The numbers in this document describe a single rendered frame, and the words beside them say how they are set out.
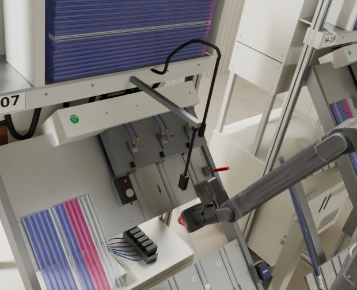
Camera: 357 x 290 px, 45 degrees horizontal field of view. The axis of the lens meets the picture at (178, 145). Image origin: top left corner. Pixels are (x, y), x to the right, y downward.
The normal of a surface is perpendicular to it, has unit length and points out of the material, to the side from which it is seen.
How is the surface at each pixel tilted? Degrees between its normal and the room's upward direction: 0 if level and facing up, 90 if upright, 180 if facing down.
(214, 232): 0
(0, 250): 0
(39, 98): 90
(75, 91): 90
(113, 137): 43
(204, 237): 0
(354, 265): 90
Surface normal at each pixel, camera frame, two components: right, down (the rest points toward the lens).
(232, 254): 0.57, -0.26
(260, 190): -0.69, 0.26
